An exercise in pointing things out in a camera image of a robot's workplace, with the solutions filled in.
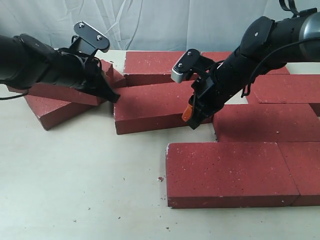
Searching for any red brick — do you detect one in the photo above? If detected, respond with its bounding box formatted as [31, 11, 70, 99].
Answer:
[6, 59, 127, 107]
[201, 51, 291, 76]
[24, 95, 101, 131]
[278, 142, 320, 207]
[123, 51, 184, 87]
[165, 142, 300, 209]
[246, 74, 320, 105]

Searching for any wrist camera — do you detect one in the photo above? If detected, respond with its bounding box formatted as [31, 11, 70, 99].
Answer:
[170, 48, 201, 84]
[73, 21, 110, 55]

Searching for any red brick second row right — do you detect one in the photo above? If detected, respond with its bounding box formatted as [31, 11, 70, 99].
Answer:
[212, 103, 320, 142]

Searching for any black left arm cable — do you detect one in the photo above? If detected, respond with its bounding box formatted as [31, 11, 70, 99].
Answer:
[0, 92, 28, 101]

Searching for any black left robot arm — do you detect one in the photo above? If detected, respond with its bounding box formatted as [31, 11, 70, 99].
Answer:
[0, 33, 120, 103]

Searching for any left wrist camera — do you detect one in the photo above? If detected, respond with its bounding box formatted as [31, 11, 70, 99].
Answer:
[73, 21, 110, 55]

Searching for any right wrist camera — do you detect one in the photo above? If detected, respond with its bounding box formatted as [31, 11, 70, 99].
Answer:
[170, 48, 201, 84]

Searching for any white backdrop cloth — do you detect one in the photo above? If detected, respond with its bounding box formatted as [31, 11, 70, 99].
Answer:
[0, 0, 291, 52]

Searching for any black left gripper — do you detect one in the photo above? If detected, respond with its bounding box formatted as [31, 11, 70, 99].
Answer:
[57, 34, 120, 103]

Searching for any red brick being placed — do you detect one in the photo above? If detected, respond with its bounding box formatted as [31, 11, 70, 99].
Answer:
[113, 80, 213, 136]

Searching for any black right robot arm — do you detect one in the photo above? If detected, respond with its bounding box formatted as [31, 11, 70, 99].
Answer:
[176, 8, 320, 129]

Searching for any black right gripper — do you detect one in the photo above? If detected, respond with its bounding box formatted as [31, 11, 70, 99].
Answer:
[181, 55, 224, 130]

